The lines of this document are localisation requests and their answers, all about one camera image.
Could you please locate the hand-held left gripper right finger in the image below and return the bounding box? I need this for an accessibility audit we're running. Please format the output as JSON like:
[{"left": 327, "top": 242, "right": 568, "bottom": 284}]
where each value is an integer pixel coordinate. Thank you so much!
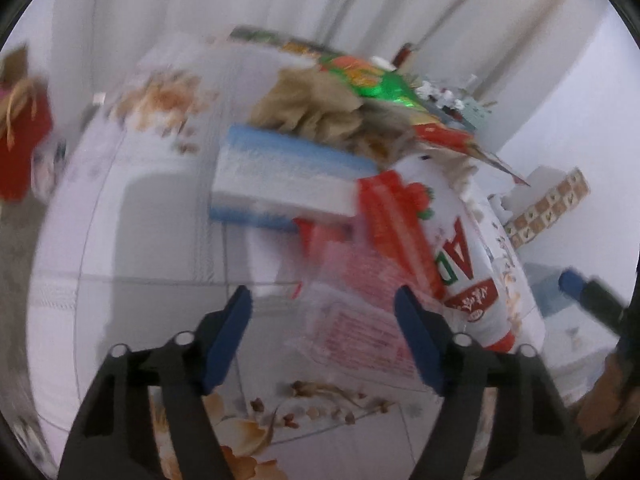
[{"left": 394, "top": 285, "right": 587, "bottom": 480}]

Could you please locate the red and white snack bag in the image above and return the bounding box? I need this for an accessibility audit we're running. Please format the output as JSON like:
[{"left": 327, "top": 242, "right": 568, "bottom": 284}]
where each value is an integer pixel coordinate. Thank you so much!
[{"left": 395, "top": 154, "right": 547, "bottom": 357}]

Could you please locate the beige paper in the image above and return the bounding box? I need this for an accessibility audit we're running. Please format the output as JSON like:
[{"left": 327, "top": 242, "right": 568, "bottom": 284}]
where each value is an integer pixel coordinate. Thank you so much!
[{"left": 248, "top": 66, "right": 417, "bottom": 161}]

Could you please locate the brown thermos bottle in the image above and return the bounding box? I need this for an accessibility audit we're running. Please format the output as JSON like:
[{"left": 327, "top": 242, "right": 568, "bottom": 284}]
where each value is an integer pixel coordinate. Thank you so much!
[{"left": 392, "top": 42, "right": 419, "bottom": 69}]

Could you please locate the green plastic basket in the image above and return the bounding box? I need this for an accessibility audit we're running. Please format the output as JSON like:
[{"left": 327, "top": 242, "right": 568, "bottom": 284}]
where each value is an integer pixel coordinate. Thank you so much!
[{"left": 452, "top": 95, "right": 494, "bottom": 131}]

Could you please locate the red yellow snack packet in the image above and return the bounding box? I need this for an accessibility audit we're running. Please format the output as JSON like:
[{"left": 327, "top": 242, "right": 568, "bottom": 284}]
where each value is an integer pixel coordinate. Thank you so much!
[{"left": 414, "top": 124, "right": 532, "bottom": 187}]

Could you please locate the red striped snack packet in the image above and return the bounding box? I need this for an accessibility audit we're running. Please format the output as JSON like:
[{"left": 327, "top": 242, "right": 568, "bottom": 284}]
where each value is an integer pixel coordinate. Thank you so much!
[{"left": 356, "top": 170, "right": 447, "bottom": 302}]

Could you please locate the person's right hand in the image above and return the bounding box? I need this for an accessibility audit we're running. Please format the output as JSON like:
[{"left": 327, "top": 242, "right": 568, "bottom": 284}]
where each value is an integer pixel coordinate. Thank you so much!
[{"left": 579, "top": 354, "right": 632, "bottom": 442}]

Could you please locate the clear wrapper with red print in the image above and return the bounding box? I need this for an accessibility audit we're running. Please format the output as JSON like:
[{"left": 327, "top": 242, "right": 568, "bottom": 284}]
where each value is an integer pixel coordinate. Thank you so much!
[{"left": 285, "top": 217, "right": 442, "bottom": 392}]

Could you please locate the brown patterned carton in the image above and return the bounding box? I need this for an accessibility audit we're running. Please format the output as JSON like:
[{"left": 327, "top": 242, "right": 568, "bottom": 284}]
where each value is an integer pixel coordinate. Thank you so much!
[{"left": 502, "top": 167, "right": 592, "bottom": 251}]

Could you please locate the blue water jug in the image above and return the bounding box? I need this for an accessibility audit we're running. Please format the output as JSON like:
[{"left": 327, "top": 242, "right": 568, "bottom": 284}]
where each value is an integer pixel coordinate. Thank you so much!
[{"left": 522, "top": 260, "right": 583, "bottom": 317}]

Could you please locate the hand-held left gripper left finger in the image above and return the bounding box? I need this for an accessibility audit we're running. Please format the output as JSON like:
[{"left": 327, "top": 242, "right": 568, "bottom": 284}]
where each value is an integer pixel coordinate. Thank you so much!
[{"left": 57, "top": 285, "right": 253, "bottom": 480}]

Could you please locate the green snack packet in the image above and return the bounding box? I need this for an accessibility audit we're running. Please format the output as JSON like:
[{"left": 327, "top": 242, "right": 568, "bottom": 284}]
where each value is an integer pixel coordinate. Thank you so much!
[{"left": 319, "top": 54, "right": 427, "bottom": 112}]

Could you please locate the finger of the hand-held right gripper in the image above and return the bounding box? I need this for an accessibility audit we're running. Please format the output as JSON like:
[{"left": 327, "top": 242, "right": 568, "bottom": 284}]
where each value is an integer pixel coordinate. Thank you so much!
[{"left": 558, "top": 267, "right": 627, "bottom": 336}]

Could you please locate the blue white carton box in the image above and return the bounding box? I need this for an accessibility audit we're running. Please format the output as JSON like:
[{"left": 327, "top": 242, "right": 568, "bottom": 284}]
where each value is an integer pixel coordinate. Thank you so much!
[{"left": 209, "top": 124, "right": 378, "bottom": 233}]

